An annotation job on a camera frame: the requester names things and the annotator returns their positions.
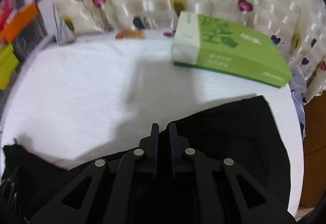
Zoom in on black pants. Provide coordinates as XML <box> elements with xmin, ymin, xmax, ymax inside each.
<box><xmin>1</xmin><ymin>96</ymin><xmax>291</xmax><ymax>223</ymax></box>

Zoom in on brown wooden cabinet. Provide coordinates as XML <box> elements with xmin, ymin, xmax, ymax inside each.
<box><xmin>300</xmin><ymin>94</ymin><xmax>325</xmax><ymax>208</ymax></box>

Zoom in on green white box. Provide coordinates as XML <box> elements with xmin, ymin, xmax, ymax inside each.
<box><xmin>172</xmin><ymin>11</ymin><xmax>292</xmax><ymax>88</ymax></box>

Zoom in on lime green shoe box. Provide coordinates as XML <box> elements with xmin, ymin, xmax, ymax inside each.
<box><xmin>0</xmin><ymin>43</ymin><xmax>19</xmax><ymax>90</ymax></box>

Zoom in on orange box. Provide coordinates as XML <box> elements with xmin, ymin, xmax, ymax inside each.
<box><xmin>1</xmin><ymin>3</ymin><xmax>39</xmax><ymax>43</ymax></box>

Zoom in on red snack bag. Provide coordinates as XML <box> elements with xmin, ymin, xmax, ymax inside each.
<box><xmin>0</xmin><ymin>0</ymin><xmax>16</xmax><ymax>30</ymax></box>

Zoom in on black hanging cables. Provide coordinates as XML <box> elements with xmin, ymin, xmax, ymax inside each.
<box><xmin>51</xmin><ymin>2</ymin><xmax>70</xmax><ymax>45</ymax></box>

